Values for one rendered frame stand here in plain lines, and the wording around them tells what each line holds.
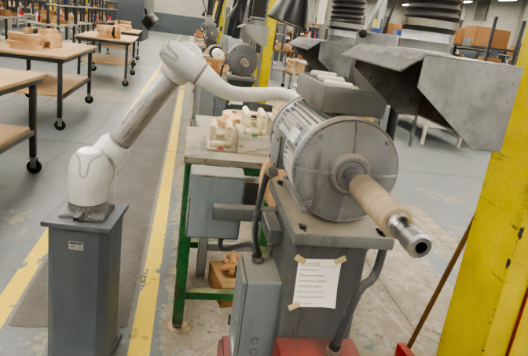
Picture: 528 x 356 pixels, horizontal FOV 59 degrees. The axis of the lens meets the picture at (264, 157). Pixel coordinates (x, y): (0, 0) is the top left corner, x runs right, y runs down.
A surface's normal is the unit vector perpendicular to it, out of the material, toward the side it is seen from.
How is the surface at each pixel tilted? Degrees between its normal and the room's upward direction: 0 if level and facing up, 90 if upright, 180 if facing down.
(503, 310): 90
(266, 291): 90
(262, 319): 90
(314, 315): 90
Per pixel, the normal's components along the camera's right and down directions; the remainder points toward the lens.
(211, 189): 0.15, 0.29
